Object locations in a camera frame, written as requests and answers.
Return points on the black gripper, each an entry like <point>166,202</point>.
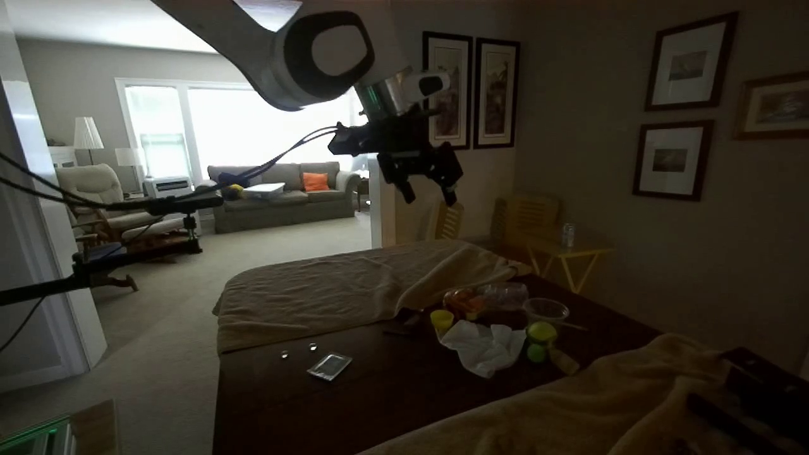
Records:
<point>409,140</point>

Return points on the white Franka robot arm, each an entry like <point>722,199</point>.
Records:
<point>279,51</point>

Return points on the tall dark framed picture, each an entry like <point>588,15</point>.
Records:
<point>447,89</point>
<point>497,93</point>

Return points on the yellow chair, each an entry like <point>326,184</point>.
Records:
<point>526,221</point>

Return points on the orange cushion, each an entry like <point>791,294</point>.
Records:
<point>314,184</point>

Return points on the clear plastic bag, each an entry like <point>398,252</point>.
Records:
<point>508,294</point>

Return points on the yellow plastic cup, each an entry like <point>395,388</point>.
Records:
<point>441,319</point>

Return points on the grey sofa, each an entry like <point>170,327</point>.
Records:
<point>279,212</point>

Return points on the beige blanket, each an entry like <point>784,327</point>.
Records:
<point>590,413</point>
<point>320,291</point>

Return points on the small clear bottle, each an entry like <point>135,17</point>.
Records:
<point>569,237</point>

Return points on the yellow side table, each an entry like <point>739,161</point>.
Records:
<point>572,252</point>

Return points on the clear plastic container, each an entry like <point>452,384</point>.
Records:
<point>548,309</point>

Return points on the crumpled white tissue paper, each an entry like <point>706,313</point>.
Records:
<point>485,348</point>

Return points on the blue yellow cushion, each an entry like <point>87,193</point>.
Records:
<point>233,189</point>

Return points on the green plastic cup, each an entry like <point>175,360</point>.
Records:
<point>543,333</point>

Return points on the small silver coin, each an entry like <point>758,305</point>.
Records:
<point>284,356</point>
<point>312,348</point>

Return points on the bright living room window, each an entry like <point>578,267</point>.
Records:
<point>228,127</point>

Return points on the small green ball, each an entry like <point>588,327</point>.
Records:
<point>537,353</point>

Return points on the white printed card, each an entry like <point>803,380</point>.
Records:
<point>331,369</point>

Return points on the small beige stick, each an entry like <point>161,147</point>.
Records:
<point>563,360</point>

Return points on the wide dark framed picture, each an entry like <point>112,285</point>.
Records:
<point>691,65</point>
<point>673,161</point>

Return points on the cream armchair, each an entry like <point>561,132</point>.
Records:
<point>92,185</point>

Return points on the white shade table lamp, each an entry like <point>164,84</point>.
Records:
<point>87,135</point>

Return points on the brown framed picture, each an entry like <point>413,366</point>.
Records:
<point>774,106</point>

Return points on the brown cardboard box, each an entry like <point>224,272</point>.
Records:
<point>92,432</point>

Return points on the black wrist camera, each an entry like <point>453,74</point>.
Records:
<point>355,140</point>

